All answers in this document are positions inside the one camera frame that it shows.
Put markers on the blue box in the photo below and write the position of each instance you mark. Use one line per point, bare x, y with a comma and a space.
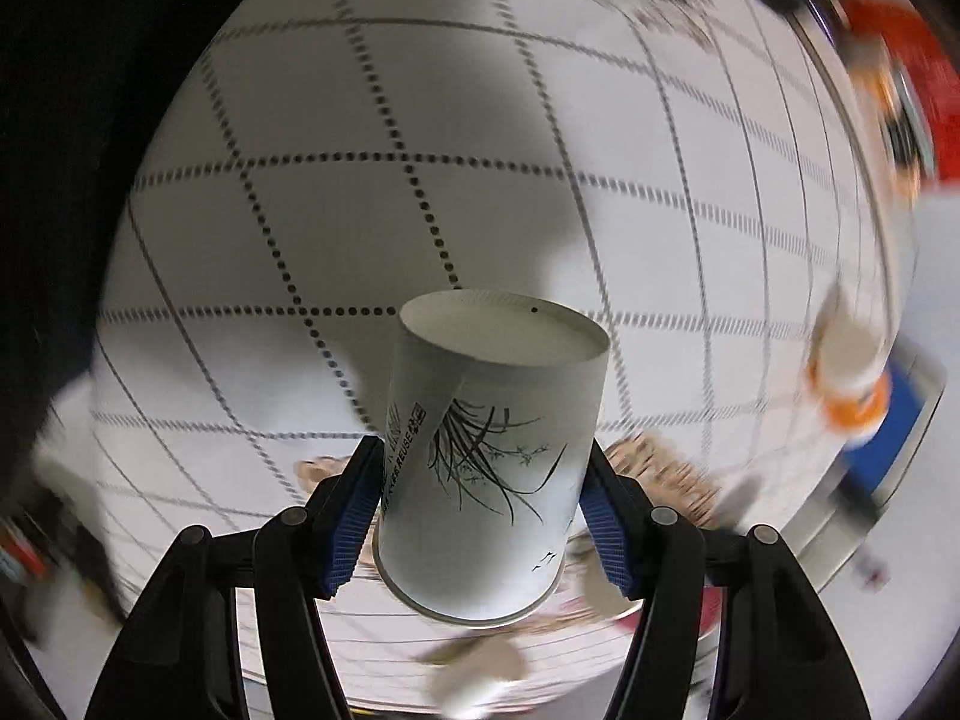
904, 412

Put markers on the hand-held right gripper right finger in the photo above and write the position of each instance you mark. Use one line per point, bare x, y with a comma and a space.
606, 534

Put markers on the red orange object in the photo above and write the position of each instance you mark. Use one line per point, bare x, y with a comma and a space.
900, 37

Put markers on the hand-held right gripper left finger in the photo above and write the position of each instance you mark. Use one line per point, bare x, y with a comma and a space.
351, 534

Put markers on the white grid mat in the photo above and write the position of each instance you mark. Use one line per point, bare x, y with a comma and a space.
450, 127

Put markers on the white paper cup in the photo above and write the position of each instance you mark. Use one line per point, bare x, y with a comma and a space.
480, 420

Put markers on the white bottle orange base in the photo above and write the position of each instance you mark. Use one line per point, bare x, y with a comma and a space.
847, 367

